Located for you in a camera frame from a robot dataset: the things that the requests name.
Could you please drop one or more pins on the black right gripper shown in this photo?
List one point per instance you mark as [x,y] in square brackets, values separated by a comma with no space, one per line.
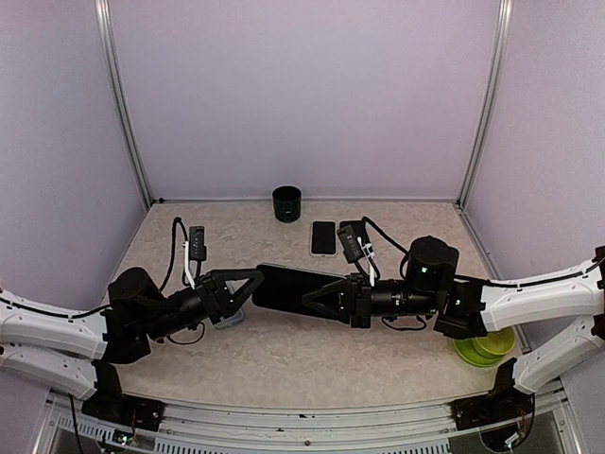
[360,316]

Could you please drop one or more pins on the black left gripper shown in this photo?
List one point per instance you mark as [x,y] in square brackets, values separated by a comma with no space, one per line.
[214,298]

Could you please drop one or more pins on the black smartphone teal edge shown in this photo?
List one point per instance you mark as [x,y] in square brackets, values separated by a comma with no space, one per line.
[361,232]
[323,238]
[283,289]

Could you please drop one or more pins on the clear phone case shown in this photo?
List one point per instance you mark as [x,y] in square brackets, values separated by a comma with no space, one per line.
[323,238]

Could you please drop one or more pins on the light blue phone case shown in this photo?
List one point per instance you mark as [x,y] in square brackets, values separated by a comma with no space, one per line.
[229,319]

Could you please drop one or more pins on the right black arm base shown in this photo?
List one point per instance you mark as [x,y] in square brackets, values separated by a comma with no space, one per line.
[502,403]

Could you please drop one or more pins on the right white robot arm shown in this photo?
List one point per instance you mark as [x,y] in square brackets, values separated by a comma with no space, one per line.
[576,292]

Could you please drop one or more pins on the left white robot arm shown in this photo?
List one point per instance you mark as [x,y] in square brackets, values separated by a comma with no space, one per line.
[78,352]

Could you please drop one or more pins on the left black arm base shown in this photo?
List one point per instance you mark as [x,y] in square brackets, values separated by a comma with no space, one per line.
[110,404]

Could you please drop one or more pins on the dark green cup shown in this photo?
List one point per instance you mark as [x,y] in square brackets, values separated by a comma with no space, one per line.
[287,203]

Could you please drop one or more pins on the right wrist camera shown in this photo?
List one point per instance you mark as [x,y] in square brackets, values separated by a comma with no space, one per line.
[352,248]

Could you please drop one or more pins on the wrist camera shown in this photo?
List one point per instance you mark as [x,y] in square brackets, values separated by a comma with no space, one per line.
[352,248]
[197,250]

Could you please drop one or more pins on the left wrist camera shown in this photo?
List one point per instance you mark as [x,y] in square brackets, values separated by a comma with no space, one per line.
[197,250]

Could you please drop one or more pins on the front aluminium rail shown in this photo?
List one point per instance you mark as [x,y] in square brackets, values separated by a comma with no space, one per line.
[429,427]

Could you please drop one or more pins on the left aluminium frame post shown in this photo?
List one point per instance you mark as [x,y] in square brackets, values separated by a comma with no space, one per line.
[104,22]

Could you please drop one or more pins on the aluminium frame post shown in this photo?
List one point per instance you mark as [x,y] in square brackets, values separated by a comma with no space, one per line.
[104,22]
[500,41]

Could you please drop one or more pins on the right aluminium frame post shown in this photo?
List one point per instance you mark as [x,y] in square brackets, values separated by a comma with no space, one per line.
[500,41]

